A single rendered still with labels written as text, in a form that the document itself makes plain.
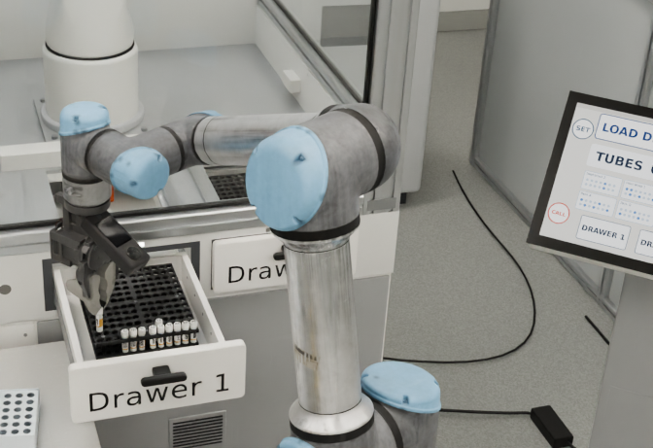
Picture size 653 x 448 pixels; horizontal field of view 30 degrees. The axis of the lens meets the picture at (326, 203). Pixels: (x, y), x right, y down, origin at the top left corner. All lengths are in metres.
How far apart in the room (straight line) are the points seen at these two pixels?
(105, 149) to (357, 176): 0.46
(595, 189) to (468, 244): 1.90
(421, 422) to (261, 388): 0.85
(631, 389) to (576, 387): 1.05
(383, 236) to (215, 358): 0.55
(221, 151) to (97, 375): 0.44
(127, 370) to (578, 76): 2.33
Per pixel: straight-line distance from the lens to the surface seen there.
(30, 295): 2.31
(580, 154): 2.36
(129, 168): 1.78
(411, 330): 3.73
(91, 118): 1.85
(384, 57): 2.26
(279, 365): 2.53
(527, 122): 4.33
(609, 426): 2.64
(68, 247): 1.98
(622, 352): 2.54
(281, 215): 1.49
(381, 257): 2.46
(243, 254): 2.33
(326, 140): 1.49
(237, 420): 2.58
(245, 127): 1.76
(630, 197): 2.34
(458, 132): 4.99
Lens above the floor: 2.12
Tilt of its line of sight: 29 degrees down
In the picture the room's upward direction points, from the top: 4 degrees clockwise
